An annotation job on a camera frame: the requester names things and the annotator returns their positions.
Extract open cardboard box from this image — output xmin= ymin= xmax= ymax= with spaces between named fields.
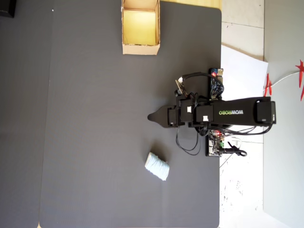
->
xmin=121 ymin=0 xmax=161 ymax=56

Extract black looped servo cable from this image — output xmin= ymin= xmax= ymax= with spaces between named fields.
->
xmin=175 ymin=125 xmax=201 ymax=156

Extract large black textured mat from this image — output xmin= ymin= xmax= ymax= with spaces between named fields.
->
xmin=38 ymin=0 xmax=223 ymax=228

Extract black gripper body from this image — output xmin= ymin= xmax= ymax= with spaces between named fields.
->
xmin=167 ymin=104 xmax=185 ymax=128

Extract blue controller board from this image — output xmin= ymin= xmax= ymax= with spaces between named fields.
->
xmin=208 ymin=67 xmax=225 ymax=100

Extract black camera USB cable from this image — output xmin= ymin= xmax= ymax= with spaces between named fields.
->
xmin=181 ymin=71 xmax=214 ymax=86

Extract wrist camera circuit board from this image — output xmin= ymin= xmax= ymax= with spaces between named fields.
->
xmin=175 ymin=77 xmax=189 ymax=97

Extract light blue block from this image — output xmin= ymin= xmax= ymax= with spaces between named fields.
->
xmin=144 ymin=152 xmax=171 ymax=182

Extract black arm base cables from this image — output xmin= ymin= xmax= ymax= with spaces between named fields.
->
xmin=194 ymin=124 xmax=273 ymax=137

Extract controller board with green terminal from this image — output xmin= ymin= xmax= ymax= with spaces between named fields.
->
xmin=205 ymin=130 xmax=225 ymax=158

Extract black barrel power connector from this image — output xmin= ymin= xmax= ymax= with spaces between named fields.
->
xmin=222 ymin=141 xmax=248 ymax=158

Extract black box corner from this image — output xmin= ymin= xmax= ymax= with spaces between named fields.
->
xmin=0 ymin=0 xmax=16 ymax=18

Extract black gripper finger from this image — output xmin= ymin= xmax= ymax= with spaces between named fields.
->
xmin=147 ymin=106 xmax=170 ymax=128

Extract white wire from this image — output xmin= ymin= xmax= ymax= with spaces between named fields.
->
xmin=270 ymin=71 xmax=301 ymax=88

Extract white paper sheet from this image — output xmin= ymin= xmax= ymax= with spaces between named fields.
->
xmin=220 ymin=44 xmax=270 ymax=102

